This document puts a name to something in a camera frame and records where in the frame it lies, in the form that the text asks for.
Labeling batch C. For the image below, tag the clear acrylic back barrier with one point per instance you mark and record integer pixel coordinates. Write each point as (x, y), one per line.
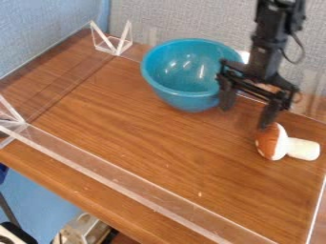
(310, 106)

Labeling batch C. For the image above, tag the clear acrylic corner bracket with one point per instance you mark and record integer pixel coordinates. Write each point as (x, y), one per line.
(111, 44)

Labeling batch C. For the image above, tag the brown white plush mushroom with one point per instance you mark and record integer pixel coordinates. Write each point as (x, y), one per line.
(275, 144)

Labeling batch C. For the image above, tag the grey metal box under table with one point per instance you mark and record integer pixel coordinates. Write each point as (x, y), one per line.
(83, 230)

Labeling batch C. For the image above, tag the clear acrylic barrier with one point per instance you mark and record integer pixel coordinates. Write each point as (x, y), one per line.
(183, 211)
(310, 106)

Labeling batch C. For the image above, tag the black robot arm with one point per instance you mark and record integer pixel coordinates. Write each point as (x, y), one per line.
(279, 19)

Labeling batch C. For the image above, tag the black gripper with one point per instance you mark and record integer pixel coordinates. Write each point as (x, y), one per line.
(274, 90)

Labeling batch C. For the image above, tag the blue bowl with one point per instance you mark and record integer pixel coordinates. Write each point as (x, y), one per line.
(180, 68)

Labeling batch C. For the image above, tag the clear acrylic front barrier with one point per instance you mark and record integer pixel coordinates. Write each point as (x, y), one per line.
(183, 211)

